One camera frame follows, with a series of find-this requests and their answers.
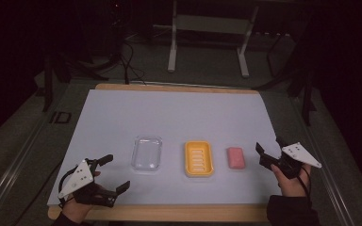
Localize person's left hand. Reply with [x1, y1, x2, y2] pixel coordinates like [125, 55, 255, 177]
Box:
[60, 169, 102, 224]

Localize yellow soap dish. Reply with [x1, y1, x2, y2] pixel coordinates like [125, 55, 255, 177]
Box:
[184, 139, 216, 179]

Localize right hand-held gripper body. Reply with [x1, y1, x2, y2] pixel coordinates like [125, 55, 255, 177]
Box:
[258, 141, 323, 181]

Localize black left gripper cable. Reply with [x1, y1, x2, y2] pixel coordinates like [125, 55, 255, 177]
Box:
[57, 159, 91, 209]

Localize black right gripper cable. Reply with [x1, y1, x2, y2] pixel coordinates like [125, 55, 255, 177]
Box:
[296, 166, 313, 197]

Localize person's right hand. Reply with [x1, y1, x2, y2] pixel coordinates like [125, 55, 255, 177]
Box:
[270, 162, 312, 199]

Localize black floor bracket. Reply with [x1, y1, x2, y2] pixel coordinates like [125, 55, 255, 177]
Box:
[48, 110, 74, 125]

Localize pink soap bar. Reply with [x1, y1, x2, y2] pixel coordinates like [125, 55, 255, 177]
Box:
[226, 146, 247, 170]

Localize white table mat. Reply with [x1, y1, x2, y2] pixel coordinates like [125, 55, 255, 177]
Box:
[46, 89, 283, 207]

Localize white metal stand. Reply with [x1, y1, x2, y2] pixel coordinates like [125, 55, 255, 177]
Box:
[152, 0, 261, 79]

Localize metal floor rail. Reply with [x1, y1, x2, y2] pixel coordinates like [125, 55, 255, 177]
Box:
[0, 93, 64, 226]
[290, 93, 359, 226]

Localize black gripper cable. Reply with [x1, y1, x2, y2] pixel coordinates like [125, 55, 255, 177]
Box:
[57, 159, 91, 209]
[296, 166, 313, 197]

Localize clear plastic tray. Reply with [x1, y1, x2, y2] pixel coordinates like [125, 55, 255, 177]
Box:
[130, 134, 164, 174]

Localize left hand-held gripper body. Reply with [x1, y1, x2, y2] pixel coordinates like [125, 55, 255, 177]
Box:
[58, 157, 118, 208]

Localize black floor cables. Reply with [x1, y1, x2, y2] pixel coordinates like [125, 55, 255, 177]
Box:
[118, 40, 147, 87]

